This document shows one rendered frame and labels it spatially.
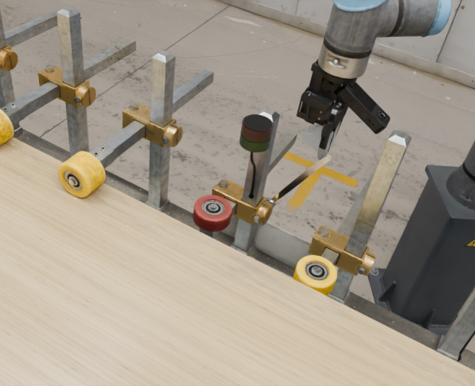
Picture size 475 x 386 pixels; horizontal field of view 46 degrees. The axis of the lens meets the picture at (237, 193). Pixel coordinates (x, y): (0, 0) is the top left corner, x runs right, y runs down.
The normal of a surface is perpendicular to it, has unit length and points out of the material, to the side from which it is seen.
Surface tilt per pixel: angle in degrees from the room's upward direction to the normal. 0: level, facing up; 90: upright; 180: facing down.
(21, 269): 0
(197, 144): 0
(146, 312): 0
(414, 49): 90
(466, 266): 90
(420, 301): 90
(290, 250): 90
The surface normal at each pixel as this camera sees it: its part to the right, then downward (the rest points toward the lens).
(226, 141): 0.12, -0.73
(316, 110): -0.49, 0.54
